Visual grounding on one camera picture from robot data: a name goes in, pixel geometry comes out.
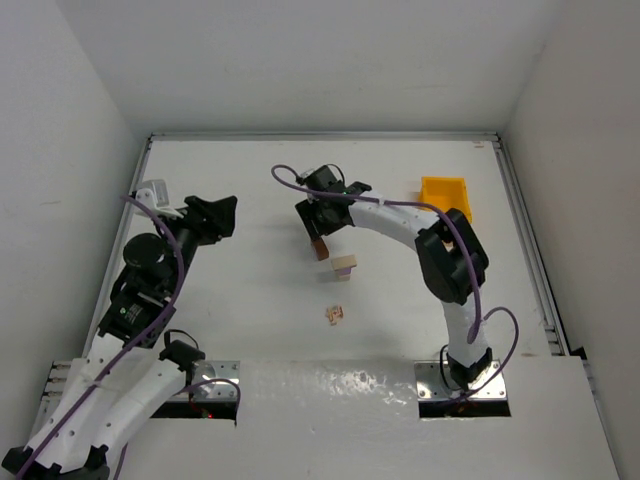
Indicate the brown rectangular wooden block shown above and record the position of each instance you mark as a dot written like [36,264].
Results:
[320,249]

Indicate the helicopter shaped wooden piece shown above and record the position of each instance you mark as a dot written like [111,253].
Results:
[335,315]

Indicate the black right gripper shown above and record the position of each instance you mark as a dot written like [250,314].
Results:
[310,223]

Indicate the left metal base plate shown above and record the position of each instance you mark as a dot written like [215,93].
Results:
[214,381]

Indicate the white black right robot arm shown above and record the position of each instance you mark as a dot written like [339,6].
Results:
[452,261]

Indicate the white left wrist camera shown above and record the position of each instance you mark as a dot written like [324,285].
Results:
[152,193]

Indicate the yellow plastic bin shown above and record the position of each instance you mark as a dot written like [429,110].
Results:
[446,193]

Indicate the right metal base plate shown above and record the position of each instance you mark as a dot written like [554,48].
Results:
[434,384]

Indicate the metal base plate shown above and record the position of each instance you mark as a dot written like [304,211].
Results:
[434,384]
[214,381]

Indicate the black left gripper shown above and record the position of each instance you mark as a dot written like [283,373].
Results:
[198,220]

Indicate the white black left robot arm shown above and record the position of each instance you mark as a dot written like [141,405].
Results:
[123,380]

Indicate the plain beige rectangular block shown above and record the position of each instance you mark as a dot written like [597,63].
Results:
[344,262]

